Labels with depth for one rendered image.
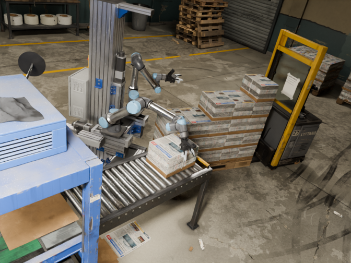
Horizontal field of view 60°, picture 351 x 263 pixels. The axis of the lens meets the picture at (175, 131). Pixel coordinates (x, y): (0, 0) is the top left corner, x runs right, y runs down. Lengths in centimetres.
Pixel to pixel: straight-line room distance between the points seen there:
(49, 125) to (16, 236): 97
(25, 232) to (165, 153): 120
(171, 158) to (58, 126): 125
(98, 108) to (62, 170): 188
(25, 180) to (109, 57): 185
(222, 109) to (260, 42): 730
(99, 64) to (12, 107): 165
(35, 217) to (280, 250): 249
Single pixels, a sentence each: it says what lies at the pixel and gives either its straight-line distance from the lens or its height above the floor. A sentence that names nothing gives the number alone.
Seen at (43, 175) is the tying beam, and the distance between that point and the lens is 158.
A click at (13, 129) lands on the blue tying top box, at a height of 175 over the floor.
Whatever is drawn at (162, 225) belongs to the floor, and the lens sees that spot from 344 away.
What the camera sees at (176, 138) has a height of 103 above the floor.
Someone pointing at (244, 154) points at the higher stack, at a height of 24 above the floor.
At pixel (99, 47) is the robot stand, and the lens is 315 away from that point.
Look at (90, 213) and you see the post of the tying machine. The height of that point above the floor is 122.
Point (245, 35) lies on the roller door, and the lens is 1121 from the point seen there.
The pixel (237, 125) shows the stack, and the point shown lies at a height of 74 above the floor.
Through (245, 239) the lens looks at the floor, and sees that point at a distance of 359.
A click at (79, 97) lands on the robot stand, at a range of 342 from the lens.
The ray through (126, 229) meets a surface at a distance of 334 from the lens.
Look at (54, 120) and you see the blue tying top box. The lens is 159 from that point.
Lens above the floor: 257
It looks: 31 degrees down
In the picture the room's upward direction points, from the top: 11 degrees clockwise
